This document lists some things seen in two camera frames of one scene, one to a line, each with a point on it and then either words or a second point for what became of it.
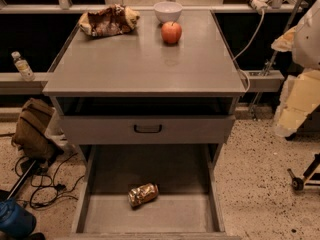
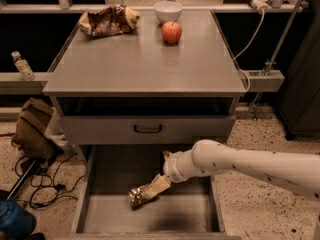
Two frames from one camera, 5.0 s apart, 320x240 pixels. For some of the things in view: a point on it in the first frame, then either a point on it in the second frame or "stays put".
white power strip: [261, 2] stays put
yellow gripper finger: [300, 97] to [158, 185]
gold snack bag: [142, 194] stays put
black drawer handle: [147, 131] stays put
